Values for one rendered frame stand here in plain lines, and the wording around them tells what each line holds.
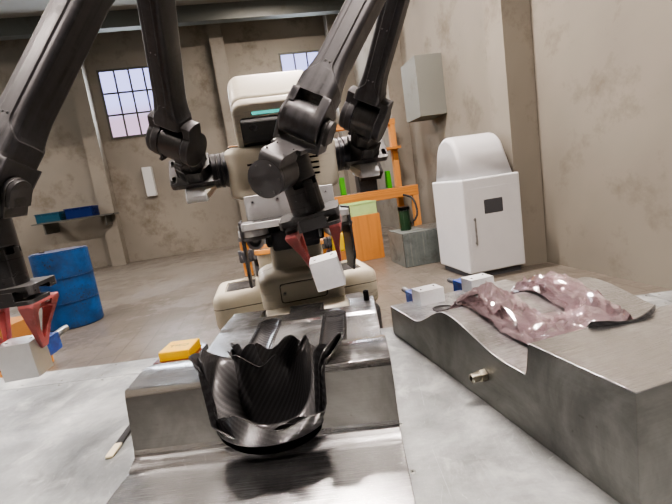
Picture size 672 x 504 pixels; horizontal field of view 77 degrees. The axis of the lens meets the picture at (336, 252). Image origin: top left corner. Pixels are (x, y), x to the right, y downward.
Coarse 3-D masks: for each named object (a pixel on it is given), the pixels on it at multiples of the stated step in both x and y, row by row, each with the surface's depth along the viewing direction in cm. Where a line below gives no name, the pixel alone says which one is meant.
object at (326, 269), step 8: (320, 256) 73; (328, 256) 72; (336, 256) 71; (312, 264) 71; (320, 264) 71; (328, 264) 71; (336, 264) 71; (312, 272) 72; (320, 272) 72; (328, 272) 72; (336, 272) 72; (320, 280) 72; (328, 280) 72; (336, 280) 72; (344, 280) 72; (320, 288) 73; (328, 288) 73
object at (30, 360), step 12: (24, 336) 63; (0, 348) 59; (12, 348) 59; (24, 348) 60; (36, 348) 61; (48, 348) 64; (60, 348) 67; (0, 360) 60; (12, 360) 60; (24, 360) 60; (36, 360) 61; (48, 360) 63; (12, 372) 60; (24, 372) 60; (36, 372) 60
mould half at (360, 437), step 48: (240, 336) 66; (384, 336) 44; (144, 384) 41; (192, 384) 40; (336, 384) 40; (384, 384) 39; (144, 432) 41; (192, 432) 41; (336, 432) 40; (384, 432) 39; (144, 480) 38; (192, 480) 37; (240, 480) 36; (288, 480) 35; (336, 480) 35; (384, 480) 34
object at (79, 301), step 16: (32, 256) 436; (48, 256) 433; (64, 256) 439; (80, 256) 453; (32, 272) 443; (48, 272) 435; (64, 272) 440; (80, 272) 452; (48, 288) 437; (64, 288) 441; (80, 288) 451; (96, 288) 474; (64, 304) 441; (80, 304) 450; (96, 304) 468; (64, 320) 443; (80, 320) 450; (96, 320) 465
